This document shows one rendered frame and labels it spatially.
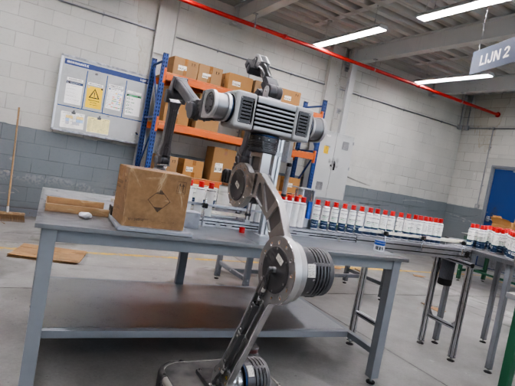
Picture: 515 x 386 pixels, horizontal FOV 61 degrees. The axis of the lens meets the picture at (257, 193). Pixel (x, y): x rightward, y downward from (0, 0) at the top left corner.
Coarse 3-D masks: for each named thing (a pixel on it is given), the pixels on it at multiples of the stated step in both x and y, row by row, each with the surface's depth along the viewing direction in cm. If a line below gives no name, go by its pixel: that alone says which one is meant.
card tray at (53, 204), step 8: (48, 200) 239; (56, 200) 241; (64, 200) 242; (72, 200) 244; (80, 200) 246; (48, 208) 216; (56, 208) 218; (64, 208) 219; (72, 208) 221; (80, 208) 222; (88, 208) 224; (96, 208) 225; (104, 216) 228
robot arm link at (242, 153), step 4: (244, 132) 267; (248, 132) 263; (244, 136) 267; (248, 136) 264; (244, 140) 267; (248, 140) 266; (244, 144) 268; (240, 148) 272; (244, 148) 268; (240, 152) 272; (244, 152) 270; (248, 152) 271; (240, 156) 272; (244, 156) 274; (248, 156) 273; (240, 160) 272; (244, 160) 274; (248, 160) 275
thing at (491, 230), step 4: (488, 228) 392; (492, 228) 386; (500, 228) 377; (504, 228) 397; (508, 228) 405; (488, 232) 385; (492, 232) 373; (508, 232) 366; (488, 236) 391; (492, 236) 372; (488, 240) 387; (488, 244) 375; (504, 244) 367; (484, 248) 385; (488, 248) 374; (504, 248) 366
